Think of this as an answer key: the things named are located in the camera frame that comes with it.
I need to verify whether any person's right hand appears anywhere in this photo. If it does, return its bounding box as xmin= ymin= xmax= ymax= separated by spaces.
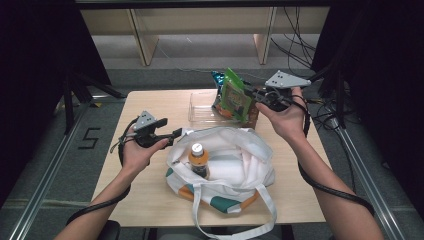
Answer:
xmin=255 ymin=88 xmax=308 ymax=143

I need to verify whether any blue chip bag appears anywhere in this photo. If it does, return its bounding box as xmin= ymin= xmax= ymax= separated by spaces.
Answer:
xmin=210 ymin=70 xmax=234 ymax=119

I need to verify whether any bundle of black floor cables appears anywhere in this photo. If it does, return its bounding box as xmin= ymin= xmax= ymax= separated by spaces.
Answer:
xmin=270 ymin=6 xmax=318 ymax=78

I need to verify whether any aluminium floor rail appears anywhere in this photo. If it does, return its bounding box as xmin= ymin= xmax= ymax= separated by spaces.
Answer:
xmin=8 ymin=99 xmax=91 ymax=240
xmin=331 ymin=119 xmax=406 ymax=240

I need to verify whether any orange drink bottle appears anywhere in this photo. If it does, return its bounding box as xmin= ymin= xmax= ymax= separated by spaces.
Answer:
xmin=188 ymin=142 xmax=210 ymax=180

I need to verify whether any beige wooden desk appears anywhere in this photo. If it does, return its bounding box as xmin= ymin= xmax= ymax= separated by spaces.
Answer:
xmin=80 ymin=6 xmax=331 ymax=67

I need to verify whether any right hand-held gripper cable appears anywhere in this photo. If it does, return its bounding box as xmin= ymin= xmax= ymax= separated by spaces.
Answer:
xmin=291 ymin=94 xmax=376 ymax=216

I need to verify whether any white patterned tote bag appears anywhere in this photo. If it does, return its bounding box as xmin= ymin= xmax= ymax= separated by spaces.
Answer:
xmin=165 ymin=125 xmax=278 ymax=240

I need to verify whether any person's left hand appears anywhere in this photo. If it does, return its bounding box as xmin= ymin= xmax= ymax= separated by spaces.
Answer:
xmin=122 ymin=125 xmax=171 ymax=174

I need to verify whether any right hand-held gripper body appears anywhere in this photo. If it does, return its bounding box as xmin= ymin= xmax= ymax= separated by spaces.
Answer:
xmin=263 ymin=69 xmax=312 ymax=113

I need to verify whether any brown carton box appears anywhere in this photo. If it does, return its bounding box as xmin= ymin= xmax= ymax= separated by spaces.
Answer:
xmin=244 ymin=106 xmax=261 ymax=130

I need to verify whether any left hand-held gripper cable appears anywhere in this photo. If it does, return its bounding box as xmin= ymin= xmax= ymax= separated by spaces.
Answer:
xmin=66 ymin=116 xmax=143 ymax=226

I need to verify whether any black curtain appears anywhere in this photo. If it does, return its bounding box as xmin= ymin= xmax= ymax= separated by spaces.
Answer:
xmin=0 ymin=0 xmax=113 ymax=201
xmin=311 ymin=0 xmax=424 ymax=221

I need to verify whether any black tape floor mark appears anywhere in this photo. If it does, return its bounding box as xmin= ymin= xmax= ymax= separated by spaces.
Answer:
xmin=78 ymin=127 xmax=102 ymax=150

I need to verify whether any green snack packet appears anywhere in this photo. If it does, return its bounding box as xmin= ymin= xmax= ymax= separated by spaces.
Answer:
xmin=219 ymin=67 xmax=256 ymax=124

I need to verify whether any hand-held gripper cable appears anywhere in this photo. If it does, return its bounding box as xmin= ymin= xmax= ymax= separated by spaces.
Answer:
xmin=66 ymin=116 xmax=143 ymax=226
xmin=291 ymin=94 xmax=376 ymax=216

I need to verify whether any clear plastic container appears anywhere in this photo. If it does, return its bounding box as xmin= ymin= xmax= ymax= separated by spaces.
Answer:
xmin=188 ymin=92 xmax=248 ymax=126

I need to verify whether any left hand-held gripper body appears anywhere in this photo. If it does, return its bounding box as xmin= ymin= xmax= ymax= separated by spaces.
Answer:
xmin=134 ymin=110 xmax=174 ymax=149

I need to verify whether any black chair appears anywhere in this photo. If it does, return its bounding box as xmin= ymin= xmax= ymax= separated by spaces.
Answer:
xmin=98 ymin=219 xmax=122 ymax=240

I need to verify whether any black metal stand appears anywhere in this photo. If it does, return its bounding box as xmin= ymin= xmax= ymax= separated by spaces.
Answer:
xmin=301 ymin=63 xmax=348 ymax=129
xmin=63 ymin=71 xmax=126 ymax=134

